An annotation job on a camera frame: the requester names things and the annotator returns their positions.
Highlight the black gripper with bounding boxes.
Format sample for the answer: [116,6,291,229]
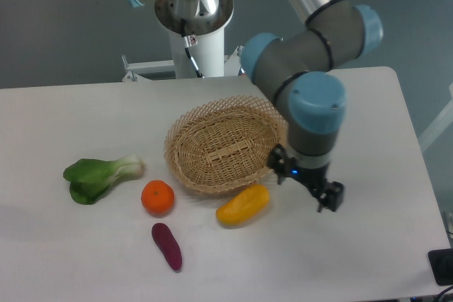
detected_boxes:
[267,144,345,213]

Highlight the green bok choy vegetable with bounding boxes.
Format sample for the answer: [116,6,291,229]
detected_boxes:
[63,154,144,205]

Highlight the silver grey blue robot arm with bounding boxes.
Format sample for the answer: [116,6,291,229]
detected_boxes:
[128,0,383,211]

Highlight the yellow mango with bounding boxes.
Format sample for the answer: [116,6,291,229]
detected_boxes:
[216,184,270,226]

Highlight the woven wicker basket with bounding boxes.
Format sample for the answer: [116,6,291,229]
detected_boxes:
[164,95,287,197]

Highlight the orange tangerine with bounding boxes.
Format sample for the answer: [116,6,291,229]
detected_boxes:
[141,180,175,216]

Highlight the purple sweet potato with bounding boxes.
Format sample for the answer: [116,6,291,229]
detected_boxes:
[151,223,183,272]

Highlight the black device at table edge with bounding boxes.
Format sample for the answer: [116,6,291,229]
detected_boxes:
[428,248,452,286]

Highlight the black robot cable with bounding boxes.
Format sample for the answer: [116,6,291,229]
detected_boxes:
[179,18,205,79]

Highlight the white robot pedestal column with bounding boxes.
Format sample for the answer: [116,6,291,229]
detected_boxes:
[155,0,234,79]

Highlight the white metal base frame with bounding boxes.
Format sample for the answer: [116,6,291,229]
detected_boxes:
[121,37,287,82]

